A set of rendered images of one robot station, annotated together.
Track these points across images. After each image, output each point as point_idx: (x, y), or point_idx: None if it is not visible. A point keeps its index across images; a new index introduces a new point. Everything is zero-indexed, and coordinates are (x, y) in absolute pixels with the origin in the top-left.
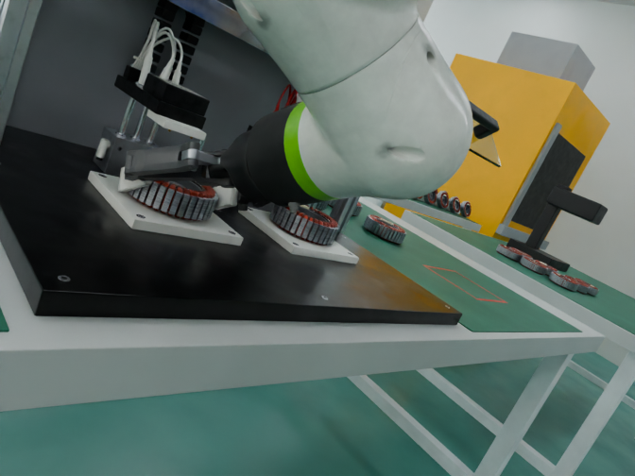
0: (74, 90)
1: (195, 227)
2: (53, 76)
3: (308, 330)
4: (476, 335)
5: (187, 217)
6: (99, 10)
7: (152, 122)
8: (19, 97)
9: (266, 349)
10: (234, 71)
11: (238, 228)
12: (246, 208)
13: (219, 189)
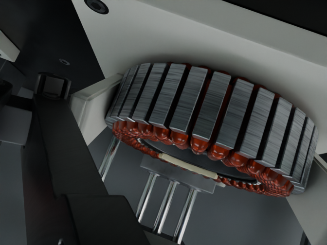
0: (206, 216)
1: (239, 51)
2: (226, 232)
3: None
4: None
5: (244, 83)
6: None
7: (118, 175)
8: (259, 208)
9: None
10: (0, 242)
11: (38, 18)
12: (40, 80)
13: (98, 130)
